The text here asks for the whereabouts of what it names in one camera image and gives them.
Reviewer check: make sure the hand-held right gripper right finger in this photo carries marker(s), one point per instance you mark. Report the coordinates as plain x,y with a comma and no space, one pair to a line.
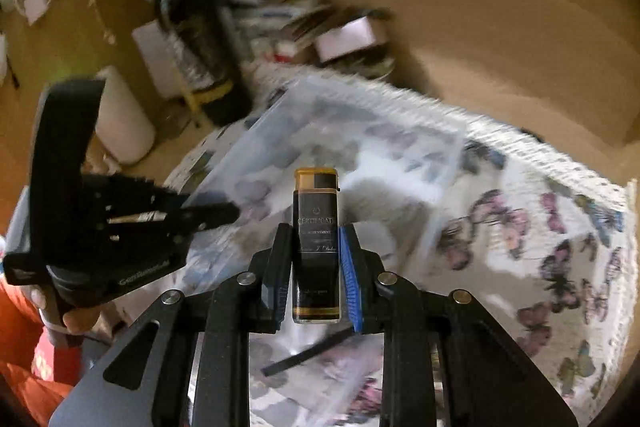
350,282

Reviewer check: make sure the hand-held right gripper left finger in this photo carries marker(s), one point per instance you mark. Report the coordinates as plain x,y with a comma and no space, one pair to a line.
283,279

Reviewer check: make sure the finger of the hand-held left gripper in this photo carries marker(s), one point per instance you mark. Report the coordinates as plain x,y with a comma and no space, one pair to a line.
215,215

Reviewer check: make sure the black gold labelled box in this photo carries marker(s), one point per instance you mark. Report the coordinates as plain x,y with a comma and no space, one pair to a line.
316,227

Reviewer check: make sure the clear plastic storage box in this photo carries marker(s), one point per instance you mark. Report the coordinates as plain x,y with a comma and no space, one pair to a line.
350,142

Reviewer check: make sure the person's left hand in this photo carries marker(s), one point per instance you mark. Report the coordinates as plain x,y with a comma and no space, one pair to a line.
80,320

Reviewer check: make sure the black flat strip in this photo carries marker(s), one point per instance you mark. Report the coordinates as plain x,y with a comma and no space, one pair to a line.
305,356

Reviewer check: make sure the white cylindrical container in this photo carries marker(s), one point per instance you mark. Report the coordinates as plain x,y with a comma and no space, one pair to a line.
125,117

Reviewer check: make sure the white flat box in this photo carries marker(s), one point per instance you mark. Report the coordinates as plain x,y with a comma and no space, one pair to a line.
155,57

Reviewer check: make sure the orange clothing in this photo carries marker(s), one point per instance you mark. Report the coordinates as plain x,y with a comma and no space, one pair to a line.
25,357

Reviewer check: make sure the dark wine bottle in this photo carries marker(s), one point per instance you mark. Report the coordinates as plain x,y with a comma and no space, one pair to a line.
195,37

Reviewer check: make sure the butterfly printed blanket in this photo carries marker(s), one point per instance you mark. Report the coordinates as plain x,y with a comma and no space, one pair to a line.
525,232

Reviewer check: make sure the pile of books and papers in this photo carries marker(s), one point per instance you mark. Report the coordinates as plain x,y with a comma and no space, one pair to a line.
280,27

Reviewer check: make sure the small white open box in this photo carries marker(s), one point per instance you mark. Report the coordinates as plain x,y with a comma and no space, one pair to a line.
347,37

